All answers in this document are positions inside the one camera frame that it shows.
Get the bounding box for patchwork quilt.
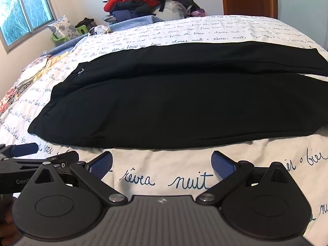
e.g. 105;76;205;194
0;52;69;116

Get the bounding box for dark cloth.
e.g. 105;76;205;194
75;17;96;28

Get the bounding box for yellow cloth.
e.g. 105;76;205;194
38;51;69;82

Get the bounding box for pile of clothes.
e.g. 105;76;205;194
102;0;203;22

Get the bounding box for white script-print bedspread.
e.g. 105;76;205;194
0;14;328;226

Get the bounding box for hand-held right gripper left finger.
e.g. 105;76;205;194
33;151;128;205

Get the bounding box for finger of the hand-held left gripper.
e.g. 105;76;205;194
0;151;79;171
0;143;39;159

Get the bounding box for green basket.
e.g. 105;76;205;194
51;24;96;43

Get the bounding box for light blue blanket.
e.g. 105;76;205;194
38;15;164;57

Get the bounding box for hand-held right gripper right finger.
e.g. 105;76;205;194
196;151;291;206

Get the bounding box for white plastic bag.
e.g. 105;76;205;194
88;25;112;36

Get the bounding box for black pants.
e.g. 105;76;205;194
28;41;328;149

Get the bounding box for clear plastic bag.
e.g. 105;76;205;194
164;0;191;18

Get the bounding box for floral pillow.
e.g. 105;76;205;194
48;15;77;41

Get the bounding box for window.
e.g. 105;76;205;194
0;0;57;54

